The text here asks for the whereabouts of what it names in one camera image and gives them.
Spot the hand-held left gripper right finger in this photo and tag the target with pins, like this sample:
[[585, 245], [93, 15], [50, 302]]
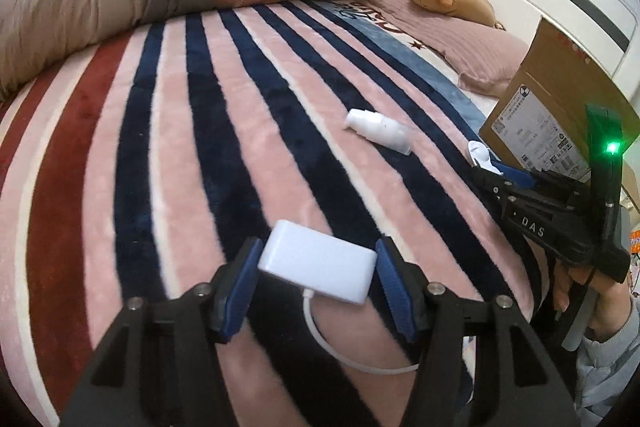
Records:
[[397, 292]]

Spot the person's right hand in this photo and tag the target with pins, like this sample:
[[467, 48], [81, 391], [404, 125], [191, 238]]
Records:
[[562, 289]]

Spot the small white bottle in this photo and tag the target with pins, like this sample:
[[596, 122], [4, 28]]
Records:
[[380, 131]]

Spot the cardboard box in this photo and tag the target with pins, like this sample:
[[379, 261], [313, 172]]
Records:
[[555, 107]]

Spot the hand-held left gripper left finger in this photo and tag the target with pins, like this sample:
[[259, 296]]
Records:
[[240, 292]]

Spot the pink ribbed pillow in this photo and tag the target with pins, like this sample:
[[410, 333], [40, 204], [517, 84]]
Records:
[[450, 42]]

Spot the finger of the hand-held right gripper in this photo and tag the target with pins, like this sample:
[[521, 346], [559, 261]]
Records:
[[515, 176], [487, 184]]

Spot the person's right forearm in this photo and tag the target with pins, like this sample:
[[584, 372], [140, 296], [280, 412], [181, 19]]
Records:
[[610, 367]]

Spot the white plastic clip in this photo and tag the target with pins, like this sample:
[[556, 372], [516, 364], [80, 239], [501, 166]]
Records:
[[481, 154]]

